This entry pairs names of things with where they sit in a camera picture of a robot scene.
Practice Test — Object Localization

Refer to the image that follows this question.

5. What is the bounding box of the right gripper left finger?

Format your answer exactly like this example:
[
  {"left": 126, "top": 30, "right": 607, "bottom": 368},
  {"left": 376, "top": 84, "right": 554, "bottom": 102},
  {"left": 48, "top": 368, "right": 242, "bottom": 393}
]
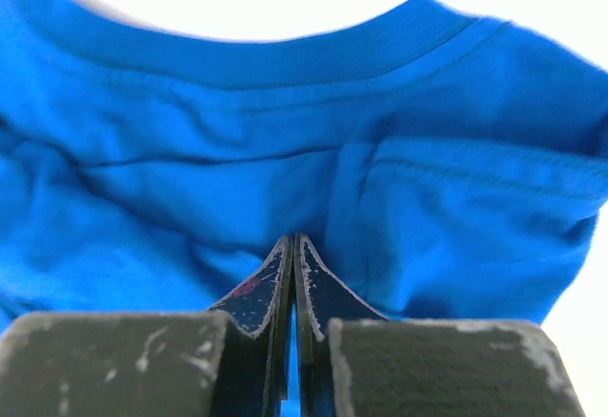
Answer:
[{"left": 1, "top": 237, "right": 291, "bottom": 417}]

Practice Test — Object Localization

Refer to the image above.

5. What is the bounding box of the blue t-shirt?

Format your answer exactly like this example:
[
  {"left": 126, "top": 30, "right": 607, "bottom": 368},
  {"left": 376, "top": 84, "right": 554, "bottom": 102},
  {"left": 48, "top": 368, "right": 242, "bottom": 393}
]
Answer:
[{"left": 0, "top": 0, "right": 608, "bottom": 417}]

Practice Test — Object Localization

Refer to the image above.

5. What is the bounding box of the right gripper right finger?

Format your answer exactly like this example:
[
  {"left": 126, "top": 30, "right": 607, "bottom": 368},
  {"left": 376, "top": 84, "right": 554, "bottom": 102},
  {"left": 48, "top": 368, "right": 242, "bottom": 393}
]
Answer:
[{"left": 293, "top": 234, "right": 583, "bottom": 417}]

